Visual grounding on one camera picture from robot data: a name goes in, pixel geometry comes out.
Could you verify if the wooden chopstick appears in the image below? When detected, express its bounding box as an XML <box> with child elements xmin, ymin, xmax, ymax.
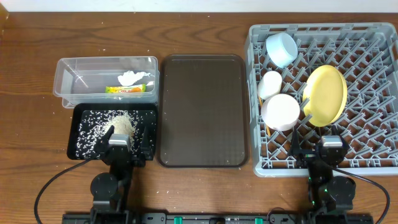
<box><xmin>258</xmin><ymin>96</ymin><xmax>271</xmax><ymax>137</ymax></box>

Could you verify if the white tissue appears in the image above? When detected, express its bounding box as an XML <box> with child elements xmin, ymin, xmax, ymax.
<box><xmin>118</xmin><ymin>71</ymin><xmax>150</xmax><ymax>86</ymax></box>

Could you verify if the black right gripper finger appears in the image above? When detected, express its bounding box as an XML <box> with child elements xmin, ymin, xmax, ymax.
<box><xmin>331</xmin><ymin>125</ymin><xmax>349</xmax><ymax>149</ymax></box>
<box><xmin>288</xmin><ymin>128</ymin><xmax>300</xmax><ymax>156</ymax></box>

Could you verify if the black tray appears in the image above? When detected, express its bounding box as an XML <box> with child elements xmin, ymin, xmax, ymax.
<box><xmin>67</xmin><ymin>103</ymin><xmax>158</xmax><ymax>161</ymax></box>

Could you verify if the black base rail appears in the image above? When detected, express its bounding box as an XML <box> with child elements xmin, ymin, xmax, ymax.
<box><xmin>62</xmin><ymin>213</ymin><xmax>373</xmax><ymax>224</ymax></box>

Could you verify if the brown serving tray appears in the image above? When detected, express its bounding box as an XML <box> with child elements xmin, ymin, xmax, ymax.
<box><xmin>157</xmin><ymin>54</ymin><xmax>249</xmax><ymax>168</ymax></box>

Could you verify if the pink bowl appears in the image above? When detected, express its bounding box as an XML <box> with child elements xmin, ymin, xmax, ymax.
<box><xmin>261</xmin><ymin>93</ymin><xmax>300</xmax><ymax>131</ymax></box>

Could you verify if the clear plastic bin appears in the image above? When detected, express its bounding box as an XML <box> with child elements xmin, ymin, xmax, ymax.
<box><xmin>53</xmin><ymin>56</ymin><xmax>160</xmax><ymax>108</ymax></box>

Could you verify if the yellow plate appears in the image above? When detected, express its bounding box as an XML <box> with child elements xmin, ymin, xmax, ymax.
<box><xmin>302</xmin><ymin>65</ymin><xmax>348</xmax><ymax>127</ymax></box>

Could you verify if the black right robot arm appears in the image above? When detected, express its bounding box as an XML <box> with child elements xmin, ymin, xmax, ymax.
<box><xmin>288</xmin><ymin>126</ymin><xmax>356</xmax><ymax>223</ymax></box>

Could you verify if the grey dishwasher rack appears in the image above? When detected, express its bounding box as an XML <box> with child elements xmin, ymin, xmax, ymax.
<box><xmin>244</xmin><ymin>22</ymin><xmax>397</xmax><ymax>177</ymax></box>

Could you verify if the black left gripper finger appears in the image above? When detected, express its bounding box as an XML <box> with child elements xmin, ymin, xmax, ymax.
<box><xmin>93</xmin><ymin>125</ymin><xmax>114</xmax><ymax>159</ymax></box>
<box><xmin>141</xmin><ymin>126</ymin><xmax>154</xmax><ymax>161</ymax></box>

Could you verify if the pile of rice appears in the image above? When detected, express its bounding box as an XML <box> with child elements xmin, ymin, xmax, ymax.
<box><xmin>74</xmin><ymin>110</ymin><xmax>157</xmax><ymax>159</ymax></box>

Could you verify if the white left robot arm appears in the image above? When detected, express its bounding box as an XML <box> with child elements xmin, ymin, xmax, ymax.
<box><xmin>88</xmin><ymin>126</ymin><xmax>154</xmax><ymax>224</ymax></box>

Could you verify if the white paper cup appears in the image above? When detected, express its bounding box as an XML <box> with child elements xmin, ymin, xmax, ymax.
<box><xmin>257</xmin><ymin>71</ymin><xmax>282</xmax><ymax>100</ymax></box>

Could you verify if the light blue bowl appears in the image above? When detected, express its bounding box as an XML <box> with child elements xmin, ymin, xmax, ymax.
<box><xmin>266</xmin><ymin>32</ymin><xmax>298</xmax><ymax>68</ymax></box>

